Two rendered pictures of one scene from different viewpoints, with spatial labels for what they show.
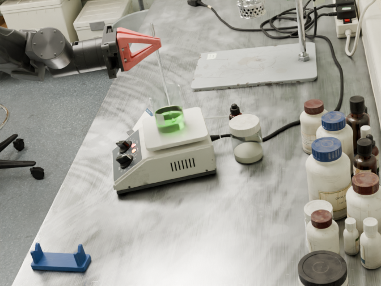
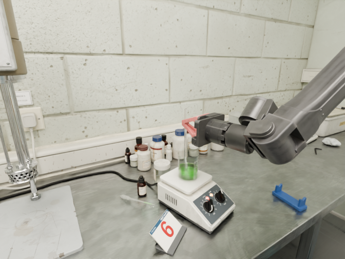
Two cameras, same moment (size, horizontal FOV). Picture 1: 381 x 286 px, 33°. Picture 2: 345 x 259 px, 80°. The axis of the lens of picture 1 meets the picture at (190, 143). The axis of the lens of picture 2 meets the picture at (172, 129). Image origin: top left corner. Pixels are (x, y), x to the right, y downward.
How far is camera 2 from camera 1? 1.59 m
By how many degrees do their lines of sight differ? 115
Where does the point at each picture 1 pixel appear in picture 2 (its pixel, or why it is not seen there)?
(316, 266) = not seen: hidden behind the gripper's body
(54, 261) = (292, 199)
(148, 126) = (194, 185)
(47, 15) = not seen: outside the picture
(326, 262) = not seen: hidden behind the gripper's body
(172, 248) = (236, 176)
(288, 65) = (45, 201)
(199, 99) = (98, 235)
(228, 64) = (29, 240)
